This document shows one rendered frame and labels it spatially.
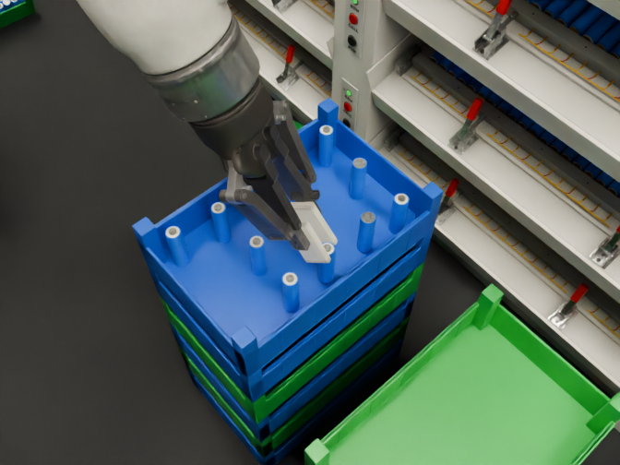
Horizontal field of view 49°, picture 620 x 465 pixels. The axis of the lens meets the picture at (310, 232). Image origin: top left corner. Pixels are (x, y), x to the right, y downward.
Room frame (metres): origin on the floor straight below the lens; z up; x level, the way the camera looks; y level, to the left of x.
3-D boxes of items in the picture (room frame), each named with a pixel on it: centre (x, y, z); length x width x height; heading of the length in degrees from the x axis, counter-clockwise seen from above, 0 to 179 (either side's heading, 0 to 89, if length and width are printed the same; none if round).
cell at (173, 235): (0.43, 0.16, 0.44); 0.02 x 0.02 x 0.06
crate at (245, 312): (0.45, 0.02, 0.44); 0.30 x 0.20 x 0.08; 131
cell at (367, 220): (0.45, -0.07, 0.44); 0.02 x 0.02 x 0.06
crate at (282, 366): (0.45, 0.02, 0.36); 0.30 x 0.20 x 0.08; 131
